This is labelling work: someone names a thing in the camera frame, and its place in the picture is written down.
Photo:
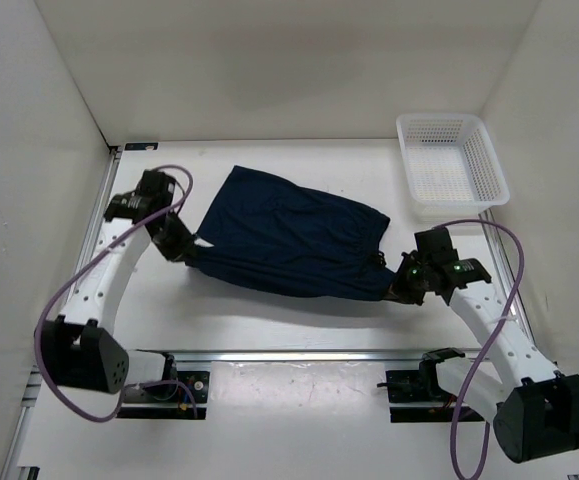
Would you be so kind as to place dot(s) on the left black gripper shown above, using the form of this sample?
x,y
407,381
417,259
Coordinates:
x,y
179,250

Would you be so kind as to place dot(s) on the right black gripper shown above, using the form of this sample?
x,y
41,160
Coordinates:
x,y
398,291

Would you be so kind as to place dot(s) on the navy blue shorts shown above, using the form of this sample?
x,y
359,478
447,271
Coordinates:
x,y
266,233

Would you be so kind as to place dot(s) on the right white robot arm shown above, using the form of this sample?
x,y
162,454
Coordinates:
x,y
532,407

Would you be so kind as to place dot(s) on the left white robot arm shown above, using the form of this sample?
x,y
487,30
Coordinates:
x,y
77,348

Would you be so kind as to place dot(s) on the blue label sticker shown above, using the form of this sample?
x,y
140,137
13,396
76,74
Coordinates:
x,y
141,146

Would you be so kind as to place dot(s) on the white plastic basket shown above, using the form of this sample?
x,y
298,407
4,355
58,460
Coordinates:
x,y
451,166

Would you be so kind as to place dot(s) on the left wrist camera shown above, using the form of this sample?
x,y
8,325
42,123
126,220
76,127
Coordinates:
x,y
156,186

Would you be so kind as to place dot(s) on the aluminium left rail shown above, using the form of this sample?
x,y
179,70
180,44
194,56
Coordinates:
x,y
10,468

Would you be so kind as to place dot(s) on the aluminium rail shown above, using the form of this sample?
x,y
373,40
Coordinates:
x,y
336,355
10,468
508,258

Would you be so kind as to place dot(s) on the aluminium right rail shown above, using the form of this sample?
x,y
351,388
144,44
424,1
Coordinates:
x,y
508,258

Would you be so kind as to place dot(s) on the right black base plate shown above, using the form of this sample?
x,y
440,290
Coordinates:
x,y
410,402

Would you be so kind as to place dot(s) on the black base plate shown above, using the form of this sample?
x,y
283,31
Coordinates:
x,y
410,402
170,402

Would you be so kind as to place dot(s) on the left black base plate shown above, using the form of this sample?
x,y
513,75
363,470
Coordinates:
x,y
170,402

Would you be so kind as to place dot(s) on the aluminium front rail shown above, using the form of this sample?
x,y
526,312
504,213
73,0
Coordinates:
x,y
336,355

